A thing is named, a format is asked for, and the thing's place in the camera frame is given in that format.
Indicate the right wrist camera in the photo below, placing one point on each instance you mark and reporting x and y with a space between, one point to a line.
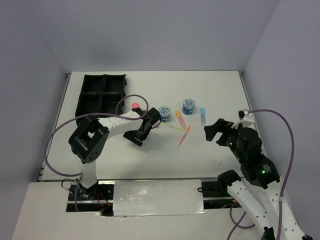
246 119

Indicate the black four-compartment organizer tray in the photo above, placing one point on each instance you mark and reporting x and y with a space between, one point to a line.
101 94

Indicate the blue jar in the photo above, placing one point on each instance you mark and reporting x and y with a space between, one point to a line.
165 113
188 106

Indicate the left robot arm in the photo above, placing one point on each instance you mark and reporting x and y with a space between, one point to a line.
88 140

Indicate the orange thin pen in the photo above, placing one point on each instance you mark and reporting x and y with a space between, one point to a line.
184 136

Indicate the pink-capped small bottle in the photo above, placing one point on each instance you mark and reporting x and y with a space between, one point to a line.
135 105

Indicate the yellow thin pen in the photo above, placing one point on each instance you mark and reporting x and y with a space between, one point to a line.
174 127

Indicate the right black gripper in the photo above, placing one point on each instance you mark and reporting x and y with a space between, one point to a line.
223 126

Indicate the silver foil plate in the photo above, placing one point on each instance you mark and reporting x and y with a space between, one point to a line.
157 198

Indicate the orange-capped pink highlighter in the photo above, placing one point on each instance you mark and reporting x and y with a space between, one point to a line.
180 119

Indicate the blue highlighter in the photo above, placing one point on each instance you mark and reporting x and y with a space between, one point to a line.
203 116

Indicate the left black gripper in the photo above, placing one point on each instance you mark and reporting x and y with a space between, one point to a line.
130 135

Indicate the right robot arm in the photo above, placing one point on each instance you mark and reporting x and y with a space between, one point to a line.
259 193

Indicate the blue jar left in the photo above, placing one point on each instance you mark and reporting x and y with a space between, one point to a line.
165 113

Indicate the blue jar right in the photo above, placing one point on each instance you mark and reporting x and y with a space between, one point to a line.
188 106

